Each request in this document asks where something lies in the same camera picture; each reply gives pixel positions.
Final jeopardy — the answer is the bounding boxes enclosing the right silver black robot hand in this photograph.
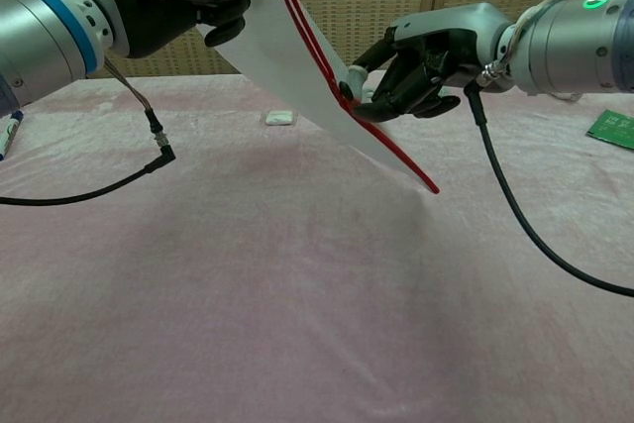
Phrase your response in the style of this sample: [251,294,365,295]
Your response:
[346,2,514,124]

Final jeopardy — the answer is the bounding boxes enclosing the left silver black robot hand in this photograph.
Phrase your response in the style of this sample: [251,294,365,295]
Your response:
[75,0,274,59]

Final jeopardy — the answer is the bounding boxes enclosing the white mesh bag red zipper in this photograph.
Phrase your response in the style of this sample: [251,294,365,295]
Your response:
[195,0,442,195]

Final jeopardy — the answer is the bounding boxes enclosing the blue white whiteboard marker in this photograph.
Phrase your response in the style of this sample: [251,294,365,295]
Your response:
[0,110,26,162]

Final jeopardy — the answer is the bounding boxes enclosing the green sachet packet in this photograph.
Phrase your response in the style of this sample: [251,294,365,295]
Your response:
[584,108,634,152]

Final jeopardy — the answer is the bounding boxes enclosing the pink fleece tablecloth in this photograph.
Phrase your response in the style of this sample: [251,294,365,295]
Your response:
[0,73,634,423]

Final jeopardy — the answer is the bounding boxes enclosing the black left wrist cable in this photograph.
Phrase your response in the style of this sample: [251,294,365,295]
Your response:
[0,57,177,207]

